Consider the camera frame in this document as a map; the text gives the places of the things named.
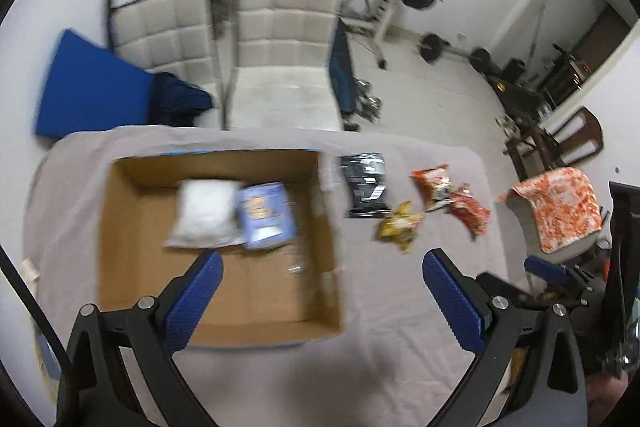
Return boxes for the white weight bench rack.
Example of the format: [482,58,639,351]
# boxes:
[340,0,428,70]

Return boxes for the cardboard box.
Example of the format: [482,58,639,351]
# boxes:
[96,150,347,349]

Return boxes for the brown wooden chair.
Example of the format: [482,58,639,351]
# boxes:
[540,106,604,170]

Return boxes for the white soft packet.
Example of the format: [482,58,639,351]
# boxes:
[164,179,246,250]

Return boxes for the dark blue cloth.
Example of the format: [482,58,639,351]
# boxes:
[150,73,215,128]

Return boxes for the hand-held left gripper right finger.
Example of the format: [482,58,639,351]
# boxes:
[422,248,589,427]

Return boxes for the chrome dumbbells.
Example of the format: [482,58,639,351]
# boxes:
[352,78,383,122]

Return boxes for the blue snack packet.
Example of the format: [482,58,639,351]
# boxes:
[236,182,299,251]

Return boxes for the black snack packet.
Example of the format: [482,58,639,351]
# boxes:
[339,153,394,220]

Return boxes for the blue folded mat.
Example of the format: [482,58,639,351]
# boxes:
[327,21,358,115]

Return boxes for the white padded chair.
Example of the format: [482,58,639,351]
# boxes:
[222,0,347,132]
[106,0,223,128]

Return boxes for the red snack packet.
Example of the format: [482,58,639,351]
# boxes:
[446,185,493,238]

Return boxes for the yellow snack packet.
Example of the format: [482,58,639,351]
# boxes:
[376,202,426,255]

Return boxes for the short barbell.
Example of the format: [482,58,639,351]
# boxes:
[418,33,493,72]

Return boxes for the dark shelf unit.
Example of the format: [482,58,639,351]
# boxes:
[539,43,593,110]

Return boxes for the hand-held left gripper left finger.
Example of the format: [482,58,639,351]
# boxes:
[56,251,224,427]

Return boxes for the blue foam mat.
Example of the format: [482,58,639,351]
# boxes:
[34,29,160,142]

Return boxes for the orange floral cushion chair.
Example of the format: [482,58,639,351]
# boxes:
[497,167,606,260]

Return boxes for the dark low table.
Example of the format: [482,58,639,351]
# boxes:
[492,77,563,168]

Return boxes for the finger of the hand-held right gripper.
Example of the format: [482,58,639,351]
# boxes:
[524,256,572,289]
[474,272,553,312]

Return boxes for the black cable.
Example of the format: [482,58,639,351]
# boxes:
[0,246,71,375]

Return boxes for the orange snack packet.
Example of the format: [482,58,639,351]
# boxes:
[410,164,452,212]

